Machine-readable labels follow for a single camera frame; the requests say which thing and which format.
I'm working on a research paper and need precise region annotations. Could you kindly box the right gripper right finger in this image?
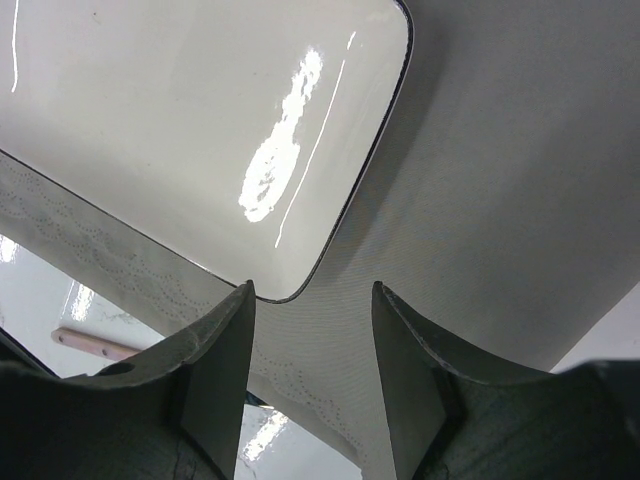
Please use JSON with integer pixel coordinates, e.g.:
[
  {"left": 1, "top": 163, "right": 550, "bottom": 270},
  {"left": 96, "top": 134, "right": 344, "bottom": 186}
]
[{"left": 371, "top": 282, "right": 639, "bottom": 479}]

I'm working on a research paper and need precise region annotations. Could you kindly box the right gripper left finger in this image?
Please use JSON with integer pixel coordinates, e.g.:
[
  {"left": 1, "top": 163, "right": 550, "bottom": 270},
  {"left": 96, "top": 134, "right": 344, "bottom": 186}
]
[{"left": 1, "top": 282, "right": 255, "bottom": 479}]

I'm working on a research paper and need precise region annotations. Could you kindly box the black knife pink handle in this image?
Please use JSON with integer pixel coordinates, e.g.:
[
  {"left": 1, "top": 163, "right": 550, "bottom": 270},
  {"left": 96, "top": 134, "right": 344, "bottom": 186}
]
[{"left": 51, "top": 328, "right": 140, "bottom": 362}]

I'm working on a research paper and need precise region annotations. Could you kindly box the grey scalloped placemat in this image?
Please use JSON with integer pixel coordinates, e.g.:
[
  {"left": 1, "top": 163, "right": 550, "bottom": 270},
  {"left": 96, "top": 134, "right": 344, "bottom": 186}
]
[{"left": 1, "top": 1, "right": 639, "bottom": 479}]

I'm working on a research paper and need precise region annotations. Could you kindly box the white rectangular plate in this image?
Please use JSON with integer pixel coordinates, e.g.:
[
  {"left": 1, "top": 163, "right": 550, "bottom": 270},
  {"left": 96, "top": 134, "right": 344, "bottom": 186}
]
[{"left": 1, "top": 1, "right": 413, "bottom": 303}]

